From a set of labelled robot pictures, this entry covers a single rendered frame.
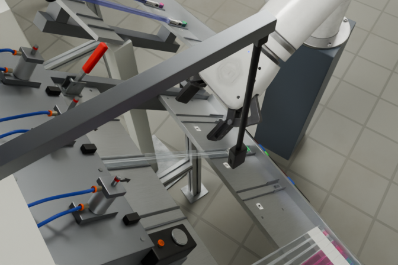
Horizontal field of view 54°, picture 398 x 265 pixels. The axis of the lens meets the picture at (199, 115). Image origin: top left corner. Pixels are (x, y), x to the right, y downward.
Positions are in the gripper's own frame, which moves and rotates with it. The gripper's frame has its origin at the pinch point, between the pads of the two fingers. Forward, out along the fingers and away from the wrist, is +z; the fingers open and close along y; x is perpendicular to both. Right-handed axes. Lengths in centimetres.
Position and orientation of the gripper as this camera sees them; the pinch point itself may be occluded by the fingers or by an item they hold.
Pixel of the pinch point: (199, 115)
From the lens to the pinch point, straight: 65.8
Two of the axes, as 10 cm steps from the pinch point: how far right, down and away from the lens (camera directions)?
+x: 5.0, 1.4, 8.6
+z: -6.5, 7.1, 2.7
